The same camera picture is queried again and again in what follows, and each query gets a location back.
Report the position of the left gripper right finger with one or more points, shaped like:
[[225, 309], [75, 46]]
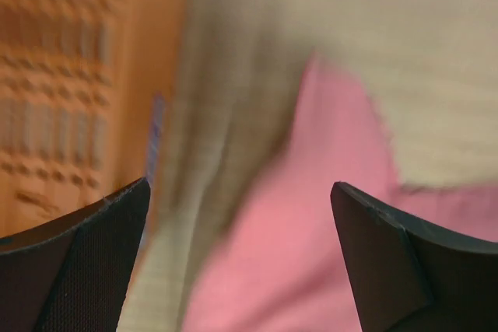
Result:
[[408, 274]]

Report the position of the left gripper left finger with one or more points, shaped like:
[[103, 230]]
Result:
[[72, 273]]

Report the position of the pink t shirt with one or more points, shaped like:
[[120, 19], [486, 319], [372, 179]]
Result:
[[280, 266]]

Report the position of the orange plastic basket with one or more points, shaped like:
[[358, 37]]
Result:
[[86, 87]]

